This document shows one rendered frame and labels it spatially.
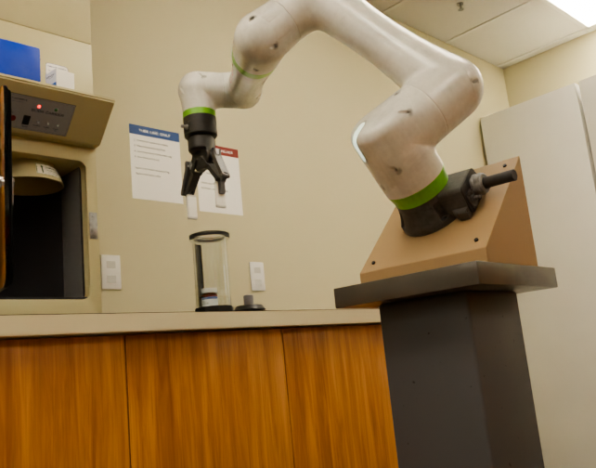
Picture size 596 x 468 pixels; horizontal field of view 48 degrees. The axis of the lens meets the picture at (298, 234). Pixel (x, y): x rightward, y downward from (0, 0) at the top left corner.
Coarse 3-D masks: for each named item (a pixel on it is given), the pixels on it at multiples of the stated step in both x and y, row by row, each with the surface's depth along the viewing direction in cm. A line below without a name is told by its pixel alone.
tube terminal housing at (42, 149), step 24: (0, 24) 166; (48, 48) 173; (72, 48) 178; (72, 72) 177; (24, 144) 163; (48, 144) 168; (72, 168) 177; (96, 168) 175; (96, 192) 174; (96, 240) 171; (96, 264) 170; (96, 288) 168; (0, 312) 151; (24, 312) 155; (48, 312) 159; (72, 312) 163; (96, 312) 167
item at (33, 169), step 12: (12, 168) 165; (24, 168) 165; (36, 168) 166; (48, 168) 169; (24, 180) 178; (36, 180) 179; (48, 180) 179; (60, 180) 172; (24, 192) 179; (36, 192) 180; (48, 192) 180
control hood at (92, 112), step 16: (0, 80) 151; (16, 80) 153; (32, 80) 156; (32, 96) 157; (48, 96) 160; (64, 96) 162; (80, 96) 164; (96, 96) 167; (80, 112) 166; (96, 112) 169; (16, 128) 159; (80, 128) 169; (96, 128) 171; (80, 144) 172; (96, 144) 174
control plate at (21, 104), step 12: (12, 96) 155; (24, 96) 156; (12, 108) 156; (24, 108) 158; (36, 108) 159; (48, 108) 161; (60, 108) 163; (72, 108) 165; (48, 120) 163; (60, 120) 165; (48, 132) 164; (60, 132) 166
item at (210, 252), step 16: (192, 240) 178; (208, 240) 175; (224, 240) 177; (208, 256) 174; (224, 256) 176; (208, 272) 173; (224, 272) 175; (208, 288) 172; (224, 288) 174; (208, 304) 172; (224, 304) 173
